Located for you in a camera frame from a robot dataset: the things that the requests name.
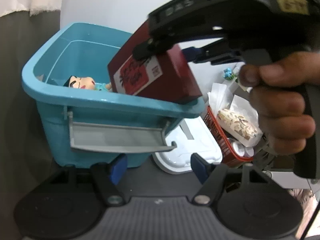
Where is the person's right hand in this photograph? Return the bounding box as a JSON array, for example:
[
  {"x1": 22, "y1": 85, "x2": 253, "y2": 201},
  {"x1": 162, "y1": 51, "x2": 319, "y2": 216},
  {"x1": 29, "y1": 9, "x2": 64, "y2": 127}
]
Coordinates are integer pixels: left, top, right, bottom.
[{"x1": 239, "y1": 52, "x2": 320, "y2": 156}]

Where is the boy figurine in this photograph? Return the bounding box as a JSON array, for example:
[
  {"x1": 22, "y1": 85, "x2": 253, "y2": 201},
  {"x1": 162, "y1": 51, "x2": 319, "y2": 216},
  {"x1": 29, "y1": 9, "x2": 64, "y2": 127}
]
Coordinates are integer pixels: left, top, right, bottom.
[{"x1": 63, "y1": 74, "x2": 113, "y2": 92}]

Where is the white bin lid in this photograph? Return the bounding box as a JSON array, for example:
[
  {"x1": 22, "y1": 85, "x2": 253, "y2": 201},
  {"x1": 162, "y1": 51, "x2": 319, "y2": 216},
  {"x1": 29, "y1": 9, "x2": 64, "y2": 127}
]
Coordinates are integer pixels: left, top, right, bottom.
[{"x1": 152, "y1": 117, "x2": 223, "y2": 175}]

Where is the red plastic basket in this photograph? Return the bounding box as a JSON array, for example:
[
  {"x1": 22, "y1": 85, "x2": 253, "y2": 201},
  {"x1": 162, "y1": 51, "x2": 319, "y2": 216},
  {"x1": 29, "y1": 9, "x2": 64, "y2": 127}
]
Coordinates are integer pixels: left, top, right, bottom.
[{"x1": 203, "y1": 105, "x2": 254, "y2": 168}]

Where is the black desk mat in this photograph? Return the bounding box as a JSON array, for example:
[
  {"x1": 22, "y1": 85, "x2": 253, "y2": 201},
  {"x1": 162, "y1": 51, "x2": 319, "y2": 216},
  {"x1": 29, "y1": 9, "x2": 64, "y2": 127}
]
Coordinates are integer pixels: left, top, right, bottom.
[{"x1": 47, "y1": 152, "x2": 250, "y2": 198}]

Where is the teal plastic storage bin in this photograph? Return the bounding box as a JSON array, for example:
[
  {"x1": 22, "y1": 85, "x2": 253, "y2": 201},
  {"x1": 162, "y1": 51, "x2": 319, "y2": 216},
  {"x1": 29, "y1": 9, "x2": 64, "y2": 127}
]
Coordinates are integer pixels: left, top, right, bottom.
[{"x1": 21, "y1": 22, "x2": 206, "y2": 168}]

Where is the dark red gift box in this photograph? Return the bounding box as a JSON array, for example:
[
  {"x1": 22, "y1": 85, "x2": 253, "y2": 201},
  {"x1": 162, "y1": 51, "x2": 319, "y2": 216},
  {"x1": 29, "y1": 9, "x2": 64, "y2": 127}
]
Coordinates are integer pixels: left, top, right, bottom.
[{"x1": 107, "y1": 21, "x2": 203, "y2": 105}]

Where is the patterned tissue pack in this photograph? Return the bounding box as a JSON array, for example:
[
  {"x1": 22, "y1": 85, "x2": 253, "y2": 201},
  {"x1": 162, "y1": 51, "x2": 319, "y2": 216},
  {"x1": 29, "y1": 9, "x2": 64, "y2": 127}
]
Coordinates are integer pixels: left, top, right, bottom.
[{"x1": 216, "y1": 108, "x2": 263, "y2": 140}]

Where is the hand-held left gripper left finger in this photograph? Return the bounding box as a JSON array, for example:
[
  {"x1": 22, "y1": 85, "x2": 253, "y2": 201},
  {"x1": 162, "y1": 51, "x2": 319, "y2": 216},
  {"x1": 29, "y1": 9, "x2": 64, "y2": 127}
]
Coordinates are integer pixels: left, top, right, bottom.
[{"x1": 39, "y1": 154, "x2": 128, "y2": 207}]

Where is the dark grey desktop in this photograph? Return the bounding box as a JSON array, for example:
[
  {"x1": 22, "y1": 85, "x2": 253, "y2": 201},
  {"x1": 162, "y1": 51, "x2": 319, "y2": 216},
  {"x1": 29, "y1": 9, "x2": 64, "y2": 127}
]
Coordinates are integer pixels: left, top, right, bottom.
[{"x1": 0, "y1": 10, "x2": 65, "y2": 205}]

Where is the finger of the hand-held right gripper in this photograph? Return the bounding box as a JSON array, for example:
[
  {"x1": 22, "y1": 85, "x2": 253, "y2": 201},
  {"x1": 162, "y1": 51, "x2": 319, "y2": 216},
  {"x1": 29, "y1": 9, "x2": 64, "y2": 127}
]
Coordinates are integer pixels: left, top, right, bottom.
[
  {"x1": 180, "y1": 45, "x2": 242, "y2": 66},
  {"x1": 132, "y1": 36, "x2": 180, "y2": 61}
]

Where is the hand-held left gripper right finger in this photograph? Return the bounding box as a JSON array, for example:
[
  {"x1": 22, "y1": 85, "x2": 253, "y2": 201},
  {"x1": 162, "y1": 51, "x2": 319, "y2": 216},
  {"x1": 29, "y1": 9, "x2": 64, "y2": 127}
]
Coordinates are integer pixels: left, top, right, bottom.
[{"x1": 191, "y1": 153, "x2": 278, "y2": 206}]

